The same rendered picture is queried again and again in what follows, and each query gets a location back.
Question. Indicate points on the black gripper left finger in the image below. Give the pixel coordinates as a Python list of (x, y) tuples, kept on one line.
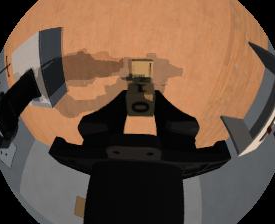
[(95, 128)]

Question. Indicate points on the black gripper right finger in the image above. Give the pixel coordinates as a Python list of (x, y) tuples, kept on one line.
[(176, 129)]

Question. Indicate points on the tan calendar cube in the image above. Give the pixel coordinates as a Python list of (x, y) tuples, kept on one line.
[(140, 100), (143, 80)]

